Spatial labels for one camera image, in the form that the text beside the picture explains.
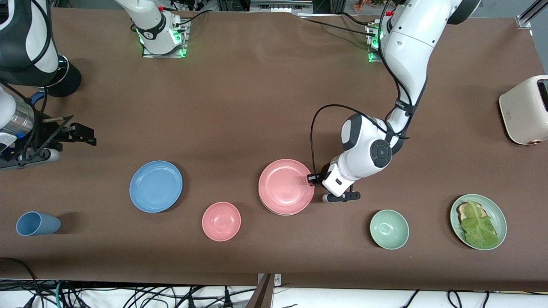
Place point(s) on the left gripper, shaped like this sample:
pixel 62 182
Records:
pixel 322 174

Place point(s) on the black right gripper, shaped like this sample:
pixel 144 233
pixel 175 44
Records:
pixel 46 133

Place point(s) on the pink plate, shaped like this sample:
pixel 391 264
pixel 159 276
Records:
pixel 284 186

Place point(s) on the blue plate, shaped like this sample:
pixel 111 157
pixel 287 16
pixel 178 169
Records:
pixel 156 186

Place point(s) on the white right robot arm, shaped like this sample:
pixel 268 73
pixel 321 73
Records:
pixel 154 30

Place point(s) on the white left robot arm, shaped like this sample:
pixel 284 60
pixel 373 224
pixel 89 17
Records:
pixel 406 55

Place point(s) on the beige plate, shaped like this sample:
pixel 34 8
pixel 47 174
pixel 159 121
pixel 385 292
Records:
pixel 284 214

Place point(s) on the black pot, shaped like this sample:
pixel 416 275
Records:
pixel 70 81

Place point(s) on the glass lid with blue knob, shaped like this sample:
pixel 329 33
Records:
pixel 63 64

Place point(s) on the green bowl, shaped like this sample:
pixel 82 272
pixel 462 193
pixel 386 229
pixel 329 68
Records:
pixel 389 229

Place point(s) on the blue cup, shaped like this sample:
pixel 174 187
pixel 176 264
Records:
pixel 40 224

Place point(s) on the pink bowl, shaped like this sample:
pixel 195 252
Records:
pixel 221 221

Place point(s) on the dark angled bar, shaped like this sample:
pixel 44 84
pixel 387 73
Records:
pixel 261 297

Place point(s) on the toasted bread slice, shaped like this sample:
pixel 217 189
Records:
pixel 462 209

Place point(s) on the green lettuce leaf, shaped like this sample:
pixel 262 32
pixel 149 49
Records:
pixel 479 226

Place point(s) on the grey equipment box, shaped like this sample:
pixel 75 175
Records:
pixel 280 5

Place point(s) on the green plate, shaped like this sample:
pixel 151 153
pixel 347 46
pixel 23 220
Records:
pixel 498 216

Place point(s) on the beige toaster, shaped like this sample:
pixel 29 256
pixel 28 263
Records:
pixel 524 111

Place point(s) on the metal table bracket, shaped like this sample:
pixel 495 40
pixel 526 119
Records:
pixel 277 279

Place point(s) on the aluminium frame post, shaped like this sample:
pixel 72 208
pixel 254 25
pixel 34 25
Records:
pixel 531 15

